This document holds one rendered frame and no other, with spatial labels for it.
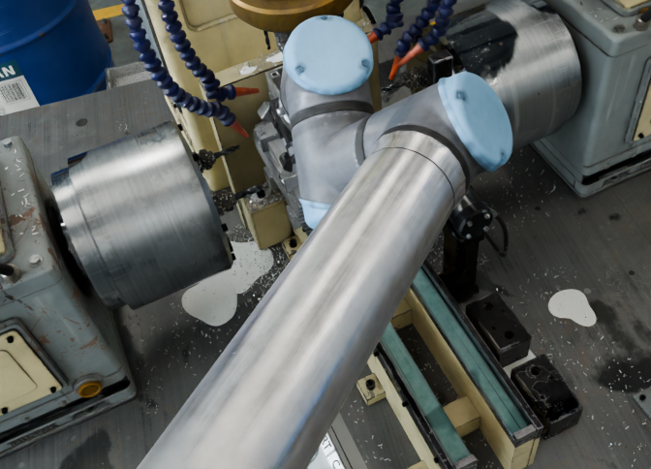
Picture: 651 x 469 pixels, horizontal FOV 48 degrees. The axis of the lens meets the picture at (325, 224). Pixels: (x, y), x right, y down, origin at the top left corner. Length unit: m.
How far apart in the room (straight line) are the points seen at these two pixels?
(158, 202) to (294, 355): 0.62
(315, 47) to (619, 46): 0.59
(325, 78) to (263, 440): 0.42
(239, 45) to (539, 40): 0.49
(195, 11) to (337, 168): 0.60
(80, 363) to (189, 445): 0.76
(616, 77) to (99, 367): 0.93
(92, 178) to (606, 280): 0.85
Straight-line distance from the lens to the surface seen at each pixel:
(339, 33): 0.77
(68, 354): 1.16
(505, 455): 1.13
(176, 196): 1.05
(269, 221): 1.33
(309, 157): 0.75
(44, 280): 1.02
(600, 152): 1.39
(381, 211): 0.54
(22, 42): 2.51
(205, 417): 0.44
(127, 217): 1.05
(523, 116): 1.21
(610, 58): 1.24
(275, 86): 1.16
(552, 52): 1.22
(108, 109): 1.78
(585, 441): 1.20
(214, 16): 1.27
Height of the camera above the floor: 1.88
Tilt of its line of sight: 50 degrees down
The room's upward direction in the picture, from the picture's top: 10 degrees counter-clockwise
